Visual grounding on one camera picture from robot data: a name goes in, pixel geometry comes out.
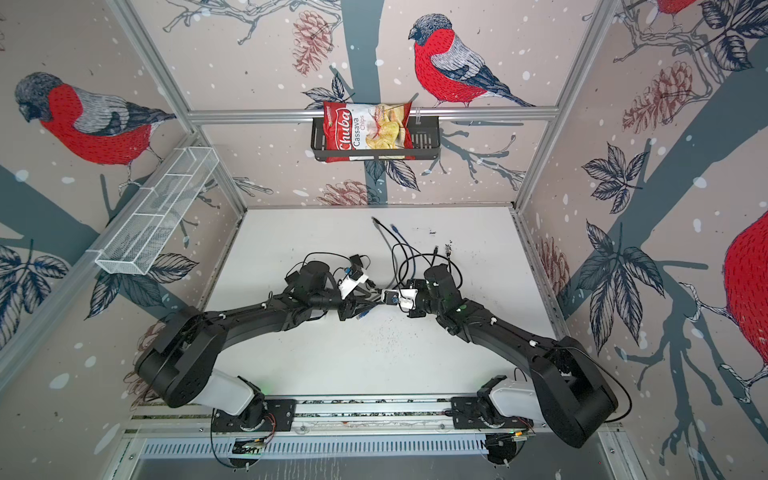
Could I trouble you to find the black wall basket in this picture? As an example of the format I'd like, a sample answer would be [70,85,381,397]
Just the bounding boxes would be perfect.
[310,116,441,163]

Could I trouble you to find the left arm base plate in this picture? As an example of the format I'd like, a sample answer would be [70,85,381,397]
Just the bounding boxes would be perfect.
[211,398,297,434]

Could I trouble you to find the grey ethernet cable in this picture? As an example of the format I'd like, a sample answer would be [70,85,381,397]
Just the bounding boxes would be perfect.
[370,217,400,289]

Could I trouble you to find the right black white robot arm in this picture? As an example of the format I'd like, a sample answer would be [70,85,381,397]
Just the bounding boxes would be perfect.
[406,264,619,448]

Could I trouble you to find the red cassava chips bag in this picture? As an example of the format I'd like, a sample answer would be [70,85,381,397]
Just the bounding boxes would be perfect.
[323,102,413,162]

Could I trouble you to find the white wire mesh shelf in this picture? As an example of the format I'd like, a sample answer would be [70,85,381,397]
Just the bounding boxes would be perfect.
[95,146,219,275]

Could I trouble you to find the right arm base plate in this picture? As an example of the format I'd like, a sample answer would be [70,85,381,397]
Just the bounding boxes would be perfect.
[445,396,533,430]

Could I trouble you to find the aluminium mounting rail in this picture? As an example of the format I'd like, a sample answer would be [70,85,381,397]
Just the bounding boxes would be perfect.
[122,391,625,438]

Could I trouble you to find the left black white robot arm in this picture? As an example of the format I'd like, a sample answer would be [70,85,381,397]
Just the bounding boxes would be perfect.
[134,261,365,428]

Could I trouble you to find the dark blue ethernet cable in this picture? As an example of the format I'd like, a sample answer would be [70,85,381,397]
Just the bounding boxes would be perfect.
[357,224,433,319]

